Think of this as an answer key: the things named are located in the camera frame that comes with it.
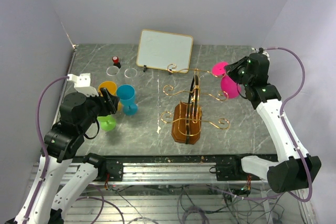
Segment blue wine glass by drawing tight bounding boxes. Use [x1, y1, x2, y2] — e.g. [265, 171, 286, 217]
[116, 84, 138, 116]

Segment gold wire glass rack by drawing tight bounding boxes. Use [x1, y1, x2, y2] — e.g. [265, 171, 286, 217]
[160, 68, 230, 145]

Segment aluminium frame rail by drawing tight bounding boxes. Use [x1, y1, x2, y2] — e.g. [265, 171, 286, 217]
[30, 161, 268, 186]

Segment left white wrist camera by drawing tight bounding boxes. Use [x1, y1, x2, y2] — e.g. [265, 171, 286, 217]
[67, 73, 99, 97]

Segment clear wine glass front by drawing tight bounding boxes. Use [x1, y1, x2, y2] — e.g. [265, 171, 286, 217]
[106, 66, 120, 81]

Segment green wine glass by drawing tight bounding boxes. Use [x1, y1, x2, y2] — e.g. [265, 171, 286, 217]
[97, 115, 116, 132]

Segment orange wine glass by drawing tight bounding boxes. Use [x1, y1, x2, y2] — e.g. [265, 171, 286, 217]
[98, 81, 117, 96]

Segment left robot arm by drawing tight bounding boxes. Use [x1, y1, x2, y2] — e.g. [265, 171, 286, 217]
[8, 88, 120, 223]

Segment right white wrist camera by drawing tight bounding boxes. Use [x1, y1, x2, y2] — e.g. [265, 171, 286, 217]
[255, 47, 270, 60]

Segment red black stamp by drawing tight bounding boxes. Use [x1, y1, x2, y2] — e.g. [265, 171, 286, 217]
[112, 56, 121, 69]

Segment gold framed whiteboard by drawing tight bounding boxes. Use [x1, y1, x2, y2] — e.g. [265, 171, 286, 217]
[136, 29, 193, 73]

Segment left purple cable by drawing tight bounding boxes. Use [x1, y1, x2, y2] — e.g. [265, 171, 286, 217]
[15, 76, 70, 222]

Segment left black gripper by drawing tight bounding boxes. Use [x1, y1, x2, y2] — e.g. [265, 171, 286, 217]
[78, 86, 120, 132]

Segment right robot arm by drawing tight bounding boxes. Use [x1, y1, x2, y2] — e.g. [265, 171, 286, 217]
[212, 50, 321, 194]

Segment pink wine glass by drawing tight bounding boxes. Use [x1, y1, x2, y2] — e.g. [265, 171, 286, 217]
[212, 61, 241, 99]

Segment clear wine glass back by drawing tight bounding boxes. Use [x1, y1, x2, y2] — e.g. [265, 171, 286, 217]
[124, 68, 138, 85]

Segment clear wine glass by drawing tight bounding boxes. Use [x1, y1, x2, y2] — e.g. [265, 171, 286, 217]
[124, 68, 138, 85]
[106, 66, 120, 81]

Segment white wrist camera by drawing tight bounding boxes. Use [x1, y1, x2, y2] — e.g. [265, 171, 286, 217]
[255, 47, 270, 60]
[67, 73, 99, 97]

